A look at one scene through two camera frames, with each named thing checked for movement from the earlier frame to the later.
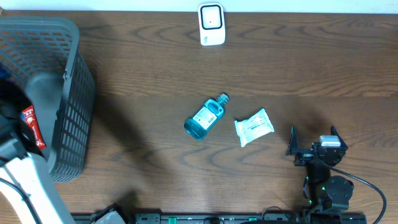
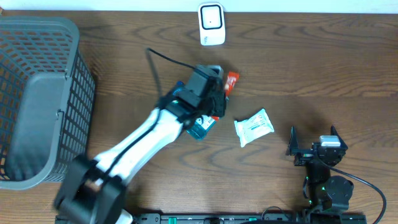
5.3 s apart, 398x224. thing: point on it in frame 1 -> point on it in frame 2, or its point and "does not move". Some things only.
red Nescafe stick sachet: [32, 119] -> [231, 79]
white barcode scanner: [212, 23] does not move
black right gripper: [293, 148] does not move
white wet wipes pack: [254, 128] does not move
